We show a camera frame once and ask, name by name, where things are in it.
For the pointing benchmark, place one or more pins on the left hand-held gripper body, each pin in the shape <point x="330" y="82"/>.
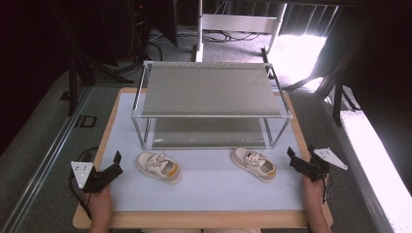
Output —
<point x="97" y="181"/>

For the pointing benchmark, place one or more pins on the white metal stand frame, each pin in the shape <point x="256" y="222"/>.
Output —
<point x="239" y="23"/>

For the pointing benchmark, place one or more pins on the aluminium floor rail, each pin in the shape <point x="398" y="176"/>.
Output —
<point x="42" y="168"/>

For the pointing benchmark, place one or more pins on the person's right hand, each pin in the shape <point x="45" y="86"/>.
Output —
<point x="312" y="191"/>

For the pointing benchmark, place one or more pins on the black tripod stand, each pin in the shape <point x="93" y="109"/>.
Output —
<point x="73" y="81"/>
<point x="338" y="97"/>

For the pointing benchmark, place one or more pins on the two-tier metal shoe rack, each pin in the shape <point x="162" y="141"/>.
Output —
<point x="210" y="90"/>

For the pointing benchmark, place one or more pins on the beige child's sneaker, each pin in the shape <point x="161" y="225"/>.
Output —
<point x="158" y="167"/>
<point x="254" y="164"/>

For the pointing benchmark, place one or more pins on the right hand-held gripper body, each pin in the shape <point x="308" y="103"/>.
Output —
<point x="319" y="166"/>

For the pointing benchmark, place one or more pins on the black computer tower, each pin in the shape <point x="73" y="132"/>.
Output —
<point x="129" y="29"/>

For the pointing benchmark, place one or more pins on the person's left hand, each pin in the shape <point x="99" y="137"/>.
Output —
<point x="99" y="202"/>

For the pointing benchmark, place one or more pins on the white table mat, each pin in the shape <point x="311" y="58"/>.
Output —
<point x="210" y="194"/>

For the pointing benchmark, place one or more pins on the black floor socket plate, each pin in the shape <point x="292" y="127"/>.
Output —
<point x="86" y="121"/>

